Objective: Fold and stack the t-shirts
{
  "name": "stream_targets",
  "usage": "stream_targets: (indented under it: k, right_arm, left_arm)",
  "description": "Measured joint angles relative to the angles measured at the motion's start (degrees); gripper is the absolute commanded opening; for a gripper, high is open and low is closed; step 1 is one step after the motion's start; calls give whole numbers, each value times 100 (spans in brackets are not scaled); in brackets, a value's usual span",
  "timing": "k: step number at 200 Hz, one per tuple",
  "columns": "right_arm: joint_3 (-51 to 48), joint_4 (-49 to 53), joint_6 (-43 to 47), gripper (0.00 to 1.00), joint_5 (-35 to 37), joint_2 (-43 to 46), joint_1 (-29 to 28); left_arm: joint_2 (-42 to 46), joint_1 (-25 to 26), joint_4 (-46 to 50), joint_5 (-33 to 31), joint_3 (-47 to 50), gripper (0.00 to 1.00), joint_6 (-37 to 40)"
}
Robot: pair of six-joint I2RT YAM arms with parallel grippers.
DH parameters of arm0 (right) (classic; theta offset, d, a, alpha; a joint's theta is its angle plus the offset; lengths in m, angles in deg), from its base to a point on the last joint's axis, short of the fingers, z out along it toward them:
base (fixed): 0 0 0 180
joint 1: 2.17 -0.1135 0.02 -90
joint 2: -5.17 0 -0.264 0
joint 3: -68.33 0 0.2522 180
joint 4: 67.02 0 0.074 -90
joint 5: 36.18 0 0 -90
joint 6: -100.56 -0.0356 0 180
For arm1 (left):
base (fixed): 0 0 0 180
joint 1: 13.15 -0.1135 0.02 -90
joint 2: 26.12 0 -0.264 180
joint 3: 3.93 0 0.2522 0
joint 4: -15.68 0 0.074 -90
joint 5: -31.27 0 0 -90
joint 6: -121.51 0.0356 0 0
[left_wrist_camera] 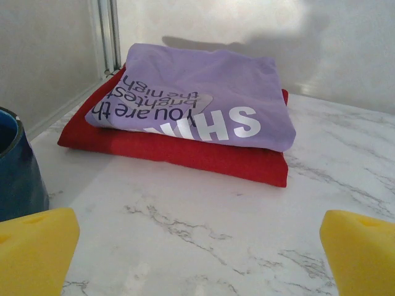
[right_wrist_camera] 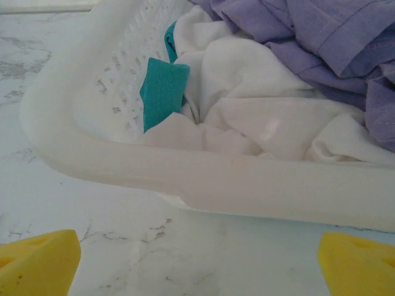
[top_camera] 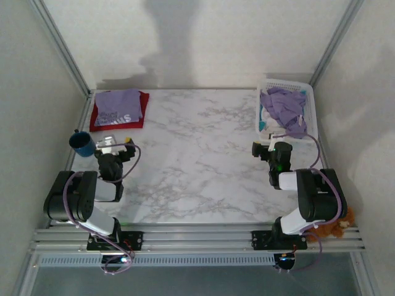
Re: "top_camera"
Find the plain purple t-shirt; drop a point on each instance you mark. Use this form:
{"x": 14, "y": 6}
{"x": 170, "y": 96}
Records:
{"x": 281, "y": 105}

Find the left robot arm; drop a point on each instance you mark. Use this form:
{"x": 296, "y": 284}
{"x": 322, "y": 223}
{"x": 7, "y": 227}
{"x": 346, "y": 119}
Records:
{"x": 77, "y": 197}

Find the teal t-shirt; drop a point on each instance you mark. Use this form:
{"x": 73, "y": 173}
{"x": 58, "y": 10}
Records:
{"x": 262, "y": 124}

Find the white t-shirt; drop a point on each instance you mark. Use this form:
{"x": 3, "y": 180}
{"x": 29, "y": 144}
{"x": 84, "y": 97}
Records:
{"x": 271, "y": 120}

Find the dark blue mug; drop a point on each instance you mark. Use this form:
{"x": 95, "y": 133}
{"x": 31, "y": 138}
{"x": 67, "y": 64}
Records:
{"x": 81, "y": 145}

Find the folded red t-shirt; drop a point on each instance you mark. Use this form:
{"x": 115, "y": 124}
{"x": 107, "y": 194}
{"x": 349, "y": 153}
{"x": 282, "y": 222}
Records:
{"x": 144, "y": 101}

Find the folded purple printed t-shirt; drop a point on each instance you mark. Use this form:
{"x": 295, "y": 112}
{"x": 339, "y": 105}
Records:
{"x": 117, "y": 101}

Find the white plastic basket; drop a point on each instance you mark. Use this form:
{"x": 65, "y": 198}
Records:
{"x": 310, "y": 101}

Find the brown plush toy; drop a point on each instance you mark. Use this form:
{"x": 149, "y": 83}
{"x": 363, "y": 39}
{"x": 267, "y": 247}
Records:
{"x": 330, "y": 229}

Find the small lit circuit board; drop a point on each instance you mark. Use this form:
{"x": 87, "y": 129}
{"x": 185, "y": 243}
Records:
{"x": 122, "y": 260}
{"x": 285, "y": 262}

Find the aluminium side rail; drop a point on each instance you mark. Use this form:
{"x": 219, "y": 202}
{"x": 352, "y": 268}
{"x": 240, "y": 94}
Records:
{"x": 81, "y": 120}

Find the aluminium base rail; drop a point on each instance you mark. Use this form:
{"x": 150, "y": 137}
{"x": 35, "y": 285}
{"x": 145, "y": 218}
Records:
{"x": 197, "y": 237}

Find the aluminium frame post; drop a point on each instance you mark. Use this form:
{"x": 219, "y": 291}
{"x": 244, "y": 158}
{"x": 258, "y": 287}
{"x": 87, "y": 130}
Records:
{"x": 334, "y": 46}
{"x": 61, "y": 46}

